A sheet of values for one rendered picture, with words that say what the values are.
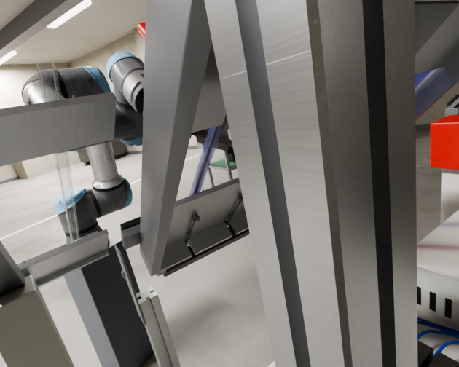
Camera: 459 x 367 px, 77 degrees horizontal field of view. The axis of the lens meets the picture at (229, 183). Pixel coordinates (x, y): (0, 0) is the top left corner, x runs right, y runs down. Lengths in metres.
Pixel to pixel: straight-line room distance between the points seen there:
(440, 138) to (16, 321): 1.19
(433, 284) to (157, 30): 0.51
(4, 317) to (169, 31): 0.39
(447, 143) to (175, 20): 1.08
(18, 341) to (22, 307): 0.04
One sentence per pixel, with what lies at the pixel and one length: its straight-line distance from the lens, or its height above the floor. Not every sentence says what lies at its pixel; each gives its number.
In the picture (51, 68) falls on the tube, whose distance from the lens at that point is 0.32.
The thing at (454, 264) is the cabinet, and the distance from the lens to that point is 0.70.
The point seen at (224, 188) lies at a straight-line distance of 0.53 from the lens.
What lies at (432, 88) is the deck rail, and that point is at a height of 0.92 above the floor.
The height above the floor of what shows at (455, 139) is 0.72.
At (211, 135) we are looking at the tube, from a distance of 0.39.
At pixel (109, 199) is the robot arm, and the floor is 0.72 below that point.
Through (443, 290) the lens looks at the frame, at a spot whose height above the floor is 0.67.
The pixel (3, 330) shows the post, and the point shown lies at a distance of 0.49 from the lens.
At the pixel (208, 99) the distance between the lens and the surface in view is 0.31.
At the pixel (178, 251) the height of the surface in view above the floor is 0.70.
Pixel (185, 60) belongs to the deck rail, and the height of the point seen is 1.02.
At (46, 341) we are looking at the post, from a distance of 0.51.
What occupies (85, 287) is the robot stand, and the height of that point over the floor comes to 0.45.
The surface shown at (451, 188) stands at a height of 0.54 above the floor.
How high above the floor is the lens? 1.00
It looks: 17 degrees down
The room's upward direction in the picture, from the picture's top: 12 degrees counter-clockwise
